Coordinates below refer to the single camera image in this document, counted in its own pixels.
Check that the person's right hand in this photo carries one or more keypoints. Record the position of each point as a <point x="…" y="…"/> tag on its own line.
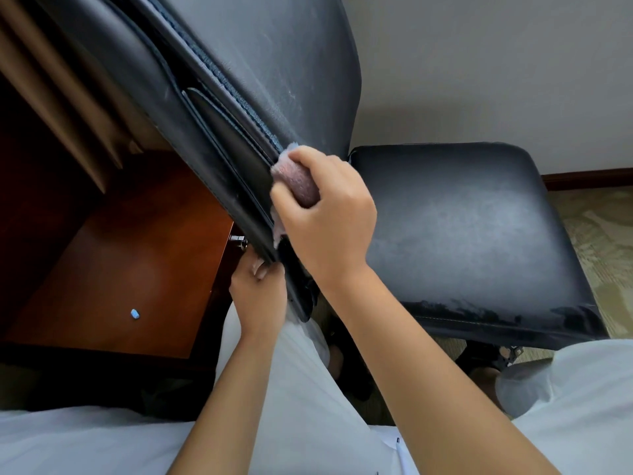
<point x="336" y="222"/>

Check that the person's left hand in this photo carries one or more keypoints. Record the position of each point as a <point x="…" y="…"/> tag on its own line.
<point x="259" y="301"/>

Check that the person's right thumb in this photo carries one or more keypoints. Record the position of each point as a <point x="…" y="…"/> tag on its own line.
<point x="287" y="212"/>

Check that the person's left thumb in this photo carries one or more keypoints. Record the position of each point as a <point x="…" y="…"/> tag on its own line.
<point x="262" y="272"/>

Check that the pink cleaning cloth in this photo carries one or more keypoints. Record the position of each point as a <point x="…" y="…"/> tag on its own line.
<point x="297" y="177"/>

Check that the black leather chair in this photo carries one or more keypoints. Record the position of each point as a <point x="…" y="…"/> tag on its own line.
<point x="445" y="217"/>

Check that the person's left forearm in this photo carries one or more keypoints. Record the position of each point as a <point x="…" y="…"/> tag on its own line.
<point x="227" y="405"/>

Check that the person's right forearm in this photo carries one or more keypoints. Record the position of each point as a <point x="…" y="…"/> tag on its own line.
<point x="435" y="380"/>

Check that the silver drawer knob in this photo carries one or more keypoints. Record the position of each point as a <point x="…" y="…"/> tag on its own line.
<point x="240" y="240"/>

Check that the reddish brown wooden desk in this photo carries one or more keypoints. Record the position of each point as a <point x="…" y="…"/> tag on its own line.
<point x="133" y="252"/>

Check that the small blue object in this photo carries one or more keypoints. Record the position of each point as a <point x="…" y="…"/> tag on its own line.
<point x="135" y="315"/>

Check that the white clothing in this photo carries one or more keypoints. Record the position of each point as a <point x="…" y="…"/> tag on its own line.
<point x="306" y="430"/>

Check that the blue pen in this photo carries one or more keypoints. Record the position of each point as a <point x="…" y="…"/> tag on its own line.
<point x="398" y="447"/>

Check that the black sandal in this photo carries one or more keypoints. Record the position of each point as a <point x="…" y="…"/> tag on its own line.
<point x="477" y="358"/>

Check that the beige curtain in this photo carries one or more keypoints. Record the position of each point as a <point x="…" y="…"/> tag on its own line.
<point x="64" y="103"/>

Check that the dark wooden baseboard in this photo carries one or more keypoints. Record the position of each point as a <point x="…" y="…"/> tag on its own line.
<point x="588" y="178"/>

